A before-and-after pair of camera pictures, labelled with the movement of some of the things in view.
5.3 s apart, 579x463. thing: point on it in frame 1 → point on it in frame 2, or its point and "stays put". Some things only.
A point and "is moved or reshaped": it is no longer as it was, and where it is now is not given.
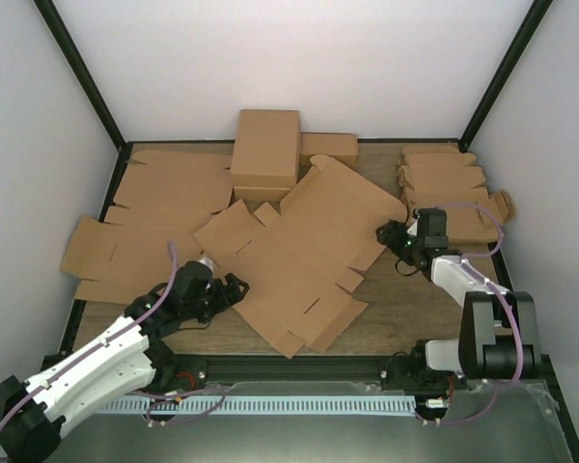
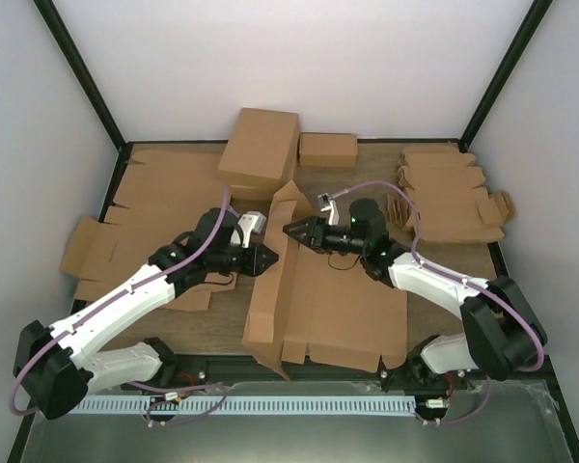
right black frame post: [504, 71] stays put
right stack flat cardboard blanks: [445, 177] stays put
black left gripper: [225, 302] → [257, 265]
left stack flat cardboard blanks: [160, 197] stays put
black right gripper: [390, 238] → [316, 231]
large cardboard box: [299, 263] is moved or reshaped
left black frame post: [123, 147] stays put
